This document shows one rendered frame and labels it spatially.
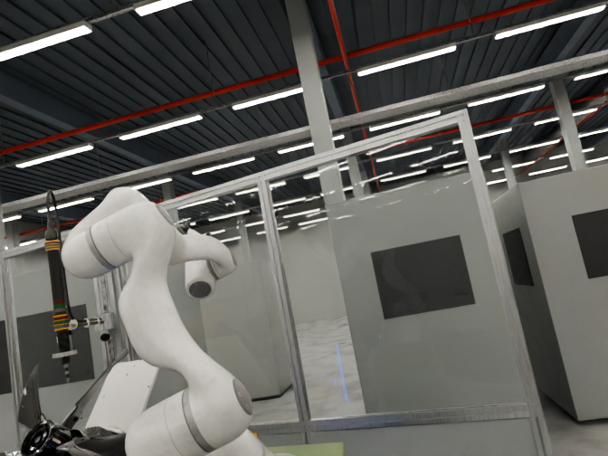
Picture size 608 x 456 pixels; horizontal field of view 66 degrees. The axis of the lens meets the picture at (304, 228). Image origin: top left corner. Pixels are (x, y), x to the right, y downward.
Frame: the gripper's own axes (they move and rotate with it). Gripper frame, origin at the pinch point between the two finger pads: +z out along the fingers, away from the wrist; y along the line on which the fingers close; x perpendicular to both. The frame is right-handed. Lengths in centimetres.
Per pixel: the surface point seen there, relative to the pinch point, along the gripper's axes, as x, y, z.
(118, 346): -84, 20, 27
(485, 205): 72, 71, -11
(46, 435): -66, -7, -38
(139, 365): -65, 21, 0
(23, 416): -92, -8, -15
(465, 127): 87, 54, 9
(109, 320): -72, 9, 26
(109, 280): -69, 4, 47
